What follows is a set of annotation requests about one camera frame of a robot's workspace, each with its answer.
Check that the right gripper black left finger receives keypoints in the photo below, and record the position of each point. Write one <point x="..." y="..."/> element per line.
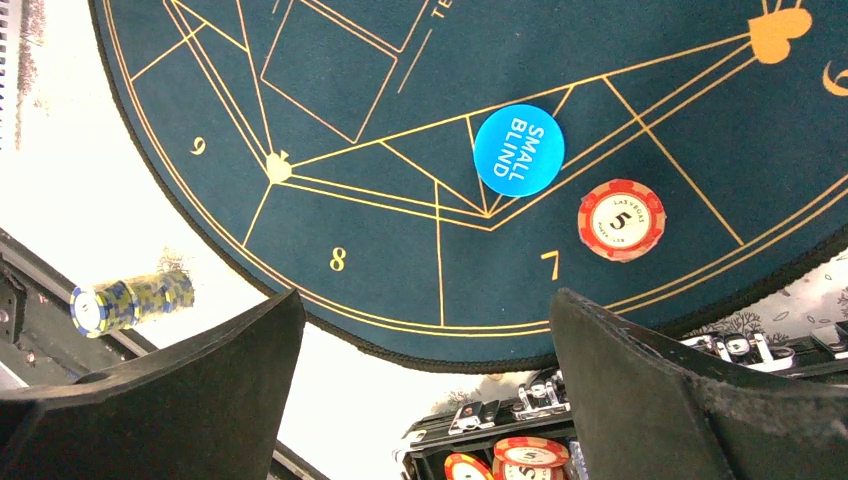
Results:
<point x="208" y="407"/>

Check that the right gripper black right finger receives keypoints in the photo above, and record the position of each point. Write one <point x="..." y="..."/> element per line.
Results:
<point x="648" y="407"/>

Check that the red five chip stack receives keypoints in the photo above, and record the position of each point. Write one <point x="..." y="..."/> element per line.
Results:
<point x="621" y="220"/>

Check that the blue small blind button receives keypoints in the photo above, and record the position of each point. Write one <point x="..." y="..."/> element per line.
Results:
<point x="519" y="150"/>

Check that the black poker chip case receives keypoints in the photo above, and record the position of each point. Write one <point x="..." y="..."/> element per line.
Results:
<point x="541" y="407"/>

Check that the red chip rows in case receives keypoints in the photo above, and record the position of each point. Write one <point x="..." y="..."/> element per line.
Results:
<point x="521" y="457"/>

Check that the round dark poker mat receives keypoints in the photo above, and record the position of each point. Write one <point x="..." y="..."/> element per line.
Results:
<point x="426" y="174"/>

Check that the white plastic laundry basket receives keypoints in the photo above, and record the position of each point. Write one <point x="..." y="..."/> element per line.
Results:
<point x="11" y="36"/>

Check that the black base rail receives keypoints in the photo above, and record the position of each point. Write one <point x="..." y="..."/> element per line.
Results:
<point x="40" y="345"/>

